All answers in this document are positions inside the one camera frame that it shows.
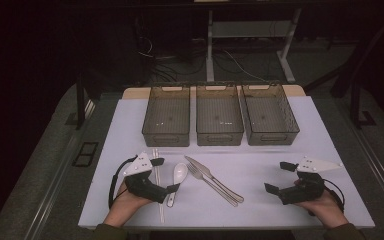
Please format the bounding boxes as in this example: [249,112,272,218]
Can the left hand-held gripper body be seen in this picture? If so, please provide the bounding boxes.
[123,152,170,205]

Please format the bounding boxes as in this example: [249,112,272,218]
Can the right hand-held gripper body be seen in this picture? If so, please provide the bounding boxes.
[278,156,343,205]

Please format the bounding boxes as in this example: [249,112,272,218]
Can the white chopstick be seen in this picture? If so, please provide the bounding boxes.
[151,148,163,224]
[154,148,166,224]

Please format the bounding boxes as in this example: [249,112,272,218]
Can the small metal spoon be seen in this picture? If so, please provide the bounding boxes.
[166,192,177,209]

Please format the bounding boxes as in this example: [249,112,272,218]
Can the white ceramic spoon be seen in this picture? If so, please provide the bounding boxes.
[171,162,190,188]

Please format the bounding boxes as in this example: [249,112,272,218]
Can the metal knife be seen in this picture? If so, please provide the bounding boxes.
[184,155,245,204]

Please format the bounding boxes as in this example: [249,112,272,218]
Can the metal fork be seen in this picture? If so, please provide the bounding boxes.
[186,162,240,208]

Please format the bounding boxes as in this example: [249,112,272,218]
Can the clear brown plastic bin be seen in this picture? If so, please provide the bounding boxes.
[195,83,245,147]
[141,84,192,148]
[240,82,301,147]

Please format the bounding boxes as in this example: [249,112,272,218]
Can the person's left hand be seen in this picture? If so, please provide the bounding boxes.
[112,183,153,218]

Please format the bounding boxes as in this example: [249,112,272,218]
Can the person's right hand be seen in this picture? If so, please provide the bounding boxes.
[300,194,349,230]

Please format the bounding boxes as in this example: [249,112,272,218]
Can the white table mat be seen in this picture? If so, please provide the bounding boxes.
[78,95,376,230]

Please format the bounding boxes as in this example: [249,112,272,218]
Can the black metal stand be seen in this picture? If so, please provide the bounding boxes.
[349,76,378,130]

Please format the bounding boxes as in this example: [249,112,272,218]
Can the left hand-held gripper black cable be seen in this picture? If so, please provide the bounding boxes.
[108,154,138,210]

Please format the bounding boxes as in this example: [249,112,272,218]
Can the floor cables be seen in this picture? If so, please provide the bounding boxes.
[136,36,268,84]

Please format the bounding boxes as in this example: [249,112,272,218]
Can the white metal desk frame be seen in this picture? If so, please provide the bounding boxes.
[205,8,303,84]

